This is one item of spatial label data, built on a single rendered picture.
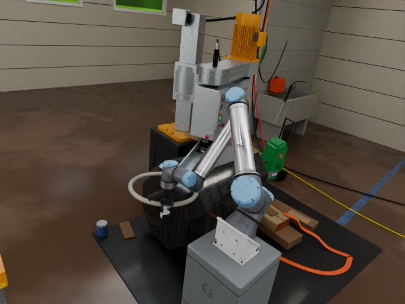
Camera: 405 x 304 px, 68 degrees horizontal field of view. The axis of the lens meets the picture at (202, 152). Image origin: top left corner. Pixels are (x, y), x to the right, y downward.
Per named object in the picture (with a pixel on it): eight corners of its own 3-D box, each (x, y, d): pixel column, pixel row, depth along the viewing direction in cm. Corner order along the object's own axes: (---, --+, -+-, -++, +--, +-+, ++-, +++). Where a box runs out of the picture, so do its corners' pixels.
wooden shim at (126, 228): (119, 224, 311) (119, 222, 310) (128, 222, 315) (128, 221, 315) (125, 239, 291) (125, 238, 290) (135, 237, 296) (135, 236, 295)
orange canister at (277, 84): (264, 92, 572) (268, 75, 559) (279, 90, 606) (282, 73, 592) (275, 95, 559) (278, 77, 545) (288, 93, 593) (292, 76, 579)
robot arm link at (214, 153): (241, 105, 206) (187, 189, 195) (237, 95, 195) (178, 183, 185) (256, 110, 200) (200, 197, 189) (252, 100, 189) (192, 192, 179)
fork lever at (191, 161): (207, 130, 284) (207, 125, 281) (226, 135, 277) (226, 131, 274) (168, 175, 236) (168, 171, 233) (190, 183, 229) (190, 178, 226)
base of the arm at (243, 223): (257, 243, 172) (266, 228, 173) (246, 235, 157) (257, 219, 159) (231, 225, 183) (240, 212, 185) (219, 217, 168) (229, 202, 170)
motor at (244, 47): (234, 56, 307) (240, 12, 290) (263, 61, 296) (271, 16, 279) (223, 58, 283) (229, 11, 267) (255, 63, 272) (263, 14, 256)
